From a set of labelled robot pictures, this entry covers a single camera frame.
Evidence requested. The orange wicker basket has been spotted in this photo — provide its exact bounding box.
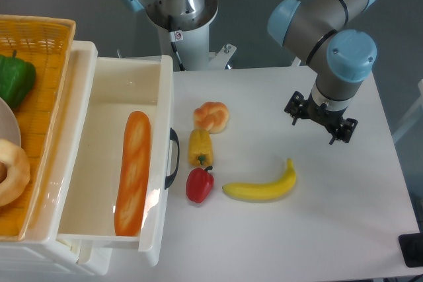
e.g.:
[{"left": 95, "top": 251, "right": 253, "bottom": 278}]
[{"left": 1, "top": 15, "right": 76, "bottom": 242}]

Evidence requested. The white drawer cabinet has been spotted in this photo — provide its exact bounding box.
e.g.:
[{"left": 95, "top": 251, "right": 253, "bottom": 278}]
[{"left": 1, "top": 41, "right": 99, "bottom": 281}]

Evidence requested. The dark drawer handle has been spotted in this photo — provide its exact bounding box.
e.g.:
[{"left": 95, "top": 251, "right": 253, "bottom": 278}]
[{"left": 165, "top": 128, "right": 180, "bottom": 190}]

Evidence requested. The white top drawer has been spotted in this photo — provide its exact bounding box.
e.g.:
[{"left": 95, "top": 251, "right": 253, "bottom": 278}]
[{"left": 58, "top": 55, "right": 178, "bottom": 275}]

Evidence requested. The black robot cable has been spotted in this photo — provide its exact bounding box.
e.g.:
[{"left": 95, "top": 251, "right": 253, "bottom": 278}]
[{"left": 167, "top": 14, "right": 188, "bottom": 72}]

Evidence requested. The yellow banana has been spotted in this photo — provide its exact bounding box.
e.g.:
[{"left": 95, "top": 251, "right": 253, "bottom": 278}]
[{"left": 222, "top": 159, "right": 297, "bottom": 201}]

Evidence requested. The knotted bread roll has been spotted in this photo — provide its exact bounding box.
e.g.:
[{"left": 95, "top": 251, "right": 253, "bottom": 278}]
[{"left": 193, "top": 102, "right": 229, "bottom": 134}]

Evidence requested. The black device at edge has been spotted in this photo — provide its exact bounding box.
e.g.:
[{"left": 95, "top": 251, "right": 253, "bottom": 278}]
[{"left": 398, "top": 233, "right": 423, "bottom": 267}]

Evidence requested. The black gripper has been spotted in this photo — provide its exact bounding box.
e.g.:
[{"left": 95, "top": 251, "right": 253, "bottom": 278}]
[{"left": 284, "top": 91, "right": 358, "bottom": 145}]

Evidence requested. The green bell pepper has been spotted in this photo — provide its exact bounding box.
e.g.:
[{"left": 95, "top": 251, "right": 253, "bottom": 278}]
[{"left": 1, "top": 50, "right": 36, "bottom": 109}]

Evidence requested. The orange baguette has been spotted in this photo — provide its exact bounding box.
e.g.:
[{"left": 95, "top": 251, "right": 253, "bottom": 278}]
[{"left": 114, "top": 111, "right": 151, "bottom": 236}]

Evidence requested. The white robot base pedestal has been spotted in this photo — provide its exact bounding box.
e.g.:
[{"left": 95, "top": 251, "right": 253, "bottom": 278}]
[{"left": 145, "top": 0, "right": 237, "bottom": 71}]

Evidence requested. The beige plate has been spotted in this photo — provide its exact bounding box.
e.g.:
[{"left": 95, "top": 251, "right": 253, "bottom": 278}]
[{"left": 0, "top": 99, "right": 21, "bottom": 147}]

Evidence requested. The yellow bell pepper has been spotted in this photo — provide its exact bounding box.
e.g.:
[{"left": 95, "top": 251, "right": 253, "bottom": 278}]
[{"left": 188, "top": 129, "right": 213, "bottom": 166}]

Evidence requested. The red bell pepper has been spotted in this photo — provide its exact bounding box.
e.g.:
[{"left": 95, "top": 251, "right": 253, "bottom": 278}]
[{"left": 186, "top": 166, "right": 214, "bottom": 203}]

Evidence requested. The ring bagel bread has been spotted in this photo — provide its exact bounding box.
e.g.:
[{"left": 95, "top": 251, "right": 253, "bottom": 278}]
[{"left": 1, "top": 139, "right": 30, "bottom": 206}]

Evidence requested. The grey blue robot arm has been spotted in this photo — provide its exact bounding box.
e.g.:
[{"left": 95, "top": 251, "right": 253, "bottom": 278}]
[{"left": 122, "top": 0, "right": 377, "bottom": 143}]

